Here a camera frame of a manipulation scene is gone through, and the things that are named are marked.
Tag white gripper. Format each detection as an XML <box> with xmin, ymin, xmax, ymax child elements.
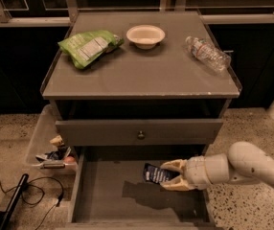
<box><xmin>160</xmin><ymin>156</ymin><xmax>211</xmax><ymax>192</ymax></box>

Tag dark blue rxbar wrapper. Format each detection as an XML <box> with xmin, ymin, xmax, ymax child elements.
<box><xmin>143</xmin><ymin>163</ymin><xmax>179</xmax><ymax>184</ymax></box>

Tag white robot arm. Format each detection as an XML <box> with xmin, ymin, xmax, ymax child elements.
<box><xmin>160</xmin><ymin>141</ymin><xmax>274</xmax><ymax>192</ymax></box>

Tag brass round drawer knob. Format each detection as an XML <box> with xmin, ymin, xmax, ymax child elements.
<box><xmin>137</xmin><ymin>130</ymin><xmax>145</xmax><ymax>140</ymax></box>

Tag closed grey upper drawer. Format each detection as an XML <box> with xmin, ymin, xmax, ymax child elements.
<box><xmin>56</xmin><ymin>119</ymin><xmax>222</xmax><ymax>146</ymax></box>

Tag open grey middle drawer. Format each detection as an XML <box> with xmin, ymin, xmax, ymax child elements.
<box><xmin>61</xmin><ymin>146</ymin><xmax>223</xmax><ymax>230</ymax></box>

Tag grey wooden drawer cabinet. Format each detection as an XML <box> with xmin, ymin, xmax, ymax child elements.
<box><xmin>39</xmin><ymin>11</ymin><xmax>243</xmax><ymax>230</ymax></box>

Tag snack items in bin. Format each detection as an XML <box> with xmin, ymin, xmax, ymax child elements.
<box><xmin>35</xmin><ymin>135</ymin><xmax>78</xmax><ymax>171</ymax></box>

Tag clear plastic water bottle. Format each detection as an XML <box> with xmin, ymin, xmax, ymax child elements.
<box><xmin>185</xmin><ymin>36</ymin><xmax>231</xmax><ymax>74</ymax></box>

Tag clear plastic storage bin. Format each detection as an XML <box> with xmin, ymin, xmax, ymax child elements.
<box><xmin>25</xmin><ymin>104</ymin><xmax>78</xmax><ymax>176</ymax></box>

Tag white paper bowl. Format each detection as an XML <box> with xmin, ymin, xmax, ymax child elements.
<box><xmin>126</xmin><ymin>25</ymin><xmax>165</xmax><ymax>50</ymax></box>

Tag green chip bag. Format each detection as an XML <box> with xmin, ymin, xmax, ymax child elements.
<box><xmin>58</xmin><ymin>30</ymin><xmax>124</xmax><ymax>69</ymax></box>

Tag black flat bar on floor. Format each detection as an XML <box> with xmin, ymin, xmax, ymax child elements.
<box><xmin>0</xmin><ymin>173</ymin><xmax>29</xmax><ymax>230</ymax></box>

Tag black cable on floor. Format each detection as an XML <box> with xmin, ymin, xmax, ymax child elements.
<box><xmin>0</xmin><ymin>166</ymin><xmax>65</xmax><ymax>230</ymax></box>

